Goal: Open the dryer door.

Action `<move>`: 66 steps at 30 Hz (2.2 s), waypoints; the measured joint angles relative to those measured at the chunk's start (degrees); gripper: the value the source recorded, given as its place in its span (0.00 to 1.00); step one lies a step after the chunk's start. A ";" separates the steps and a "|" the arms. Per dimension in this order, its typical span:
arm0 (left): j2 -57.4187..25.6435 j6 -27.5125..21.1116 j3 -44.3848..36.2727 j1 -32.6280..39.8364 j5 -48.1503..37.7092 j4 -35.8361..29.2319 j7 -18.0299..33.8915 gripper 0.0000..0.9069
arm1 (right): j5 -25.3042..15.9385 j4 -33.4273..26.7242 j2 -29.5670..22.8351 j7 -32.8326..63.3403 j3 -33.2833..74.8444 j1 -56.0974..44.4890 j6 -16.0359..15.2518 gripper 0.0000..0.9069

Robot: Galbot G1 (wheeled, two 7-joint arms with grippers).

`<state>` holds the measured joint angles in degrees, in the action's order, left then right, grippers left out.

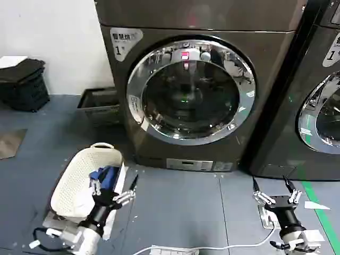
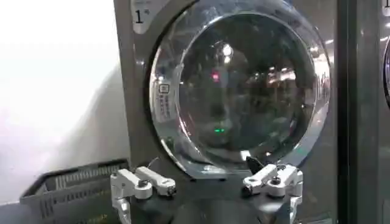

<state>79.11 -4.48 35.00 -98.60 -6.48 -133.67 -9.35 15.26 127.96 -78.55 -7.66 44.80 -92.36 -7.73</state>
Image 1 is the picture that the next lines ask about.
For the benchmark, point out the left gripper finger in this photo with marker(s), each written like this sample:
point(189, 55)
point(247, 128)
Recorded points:
point(97, 188)
point(125, 197)

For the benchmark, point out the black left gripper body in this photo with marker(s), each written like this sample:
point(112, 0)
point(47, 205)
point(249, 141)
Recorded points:
point(102, 205)

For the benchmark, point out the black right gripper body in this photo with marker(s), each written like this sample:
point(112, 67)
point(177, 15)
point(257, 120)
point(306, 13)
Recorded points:
point(285, 212)

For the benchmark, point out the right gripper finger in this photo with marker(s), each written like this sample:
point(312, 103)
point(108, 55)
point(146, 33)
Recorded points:
point(295, 196)
point(263, 197)

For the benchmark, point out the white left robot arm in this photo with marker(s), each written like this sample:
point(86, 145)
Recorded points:
point(79, 240)

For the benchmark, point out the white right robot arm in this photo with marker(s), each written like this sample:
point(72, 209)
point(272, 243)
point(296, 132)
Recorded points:
point(300, 239)

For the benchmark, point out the dark blue garment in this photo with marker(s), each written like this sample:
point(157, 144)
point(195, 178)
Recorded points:
point(105, 175)

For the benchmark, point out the silver floor socket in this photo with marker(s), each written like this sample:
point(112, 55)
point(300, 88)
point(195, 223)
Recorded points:
point(267, 217)

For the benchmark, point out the white garment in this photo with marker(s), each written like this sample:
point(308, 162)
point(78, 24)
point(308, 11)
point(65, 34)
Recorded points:
point(119, 178)

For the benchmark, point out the white paper scrap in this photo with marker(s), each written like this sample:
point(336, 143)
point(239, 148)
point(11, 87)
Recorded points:
point(314, 205)

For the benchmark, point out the white perforated laundry basket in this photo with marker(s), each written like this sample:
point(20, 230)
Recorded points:
point(77, 180)

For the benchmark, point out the green floor tape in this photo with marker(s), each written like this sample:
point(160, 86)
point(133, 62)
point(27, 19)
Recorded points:
point(322, 225)

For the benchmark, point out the grey dryer partly seen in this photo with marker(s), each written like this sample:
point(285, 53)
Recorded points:
point(281, 127)

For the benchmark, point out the white power strip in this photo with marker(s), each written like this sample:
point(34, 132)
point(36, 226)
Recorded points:
point(175, 251)

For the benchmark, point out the dark empty storage basket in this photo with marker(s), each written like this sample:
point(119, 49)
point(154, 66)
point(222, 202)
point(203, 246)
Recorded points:
point(99, 106)

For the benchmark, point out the round glass dryer door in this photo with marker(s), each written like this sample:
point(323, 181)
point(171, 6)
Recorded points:
point(326, 119)
point(191, 101)

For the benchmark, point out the grey dryer with full door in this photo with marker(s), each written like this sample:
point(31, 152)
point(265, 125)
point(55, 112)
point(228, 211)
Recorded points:
point(265, 111)

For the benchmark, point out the black stacked crates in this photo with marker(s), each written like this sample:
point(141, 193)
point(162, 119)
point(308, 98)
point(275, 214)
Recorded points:
point(24, 87)

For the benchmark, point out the white sheet on crates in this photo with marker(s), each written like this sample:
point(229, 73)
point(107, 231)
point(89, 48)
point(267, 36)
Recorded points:
point(12, 61)

